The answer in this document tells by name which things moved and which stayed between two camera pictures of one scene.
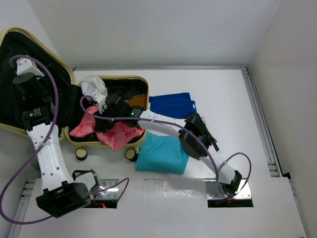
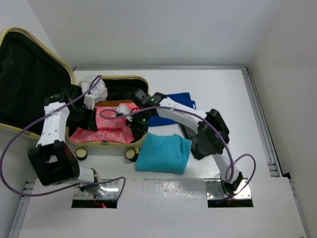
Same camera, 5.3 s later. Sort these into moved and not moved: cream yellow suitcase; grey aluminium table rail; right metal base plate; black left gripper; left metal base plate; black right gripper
Moved: black left gripper; black right gripper
Not moved: left metal base plate; cream yellow suitcase; right metal base plate; grey aluminium table rail
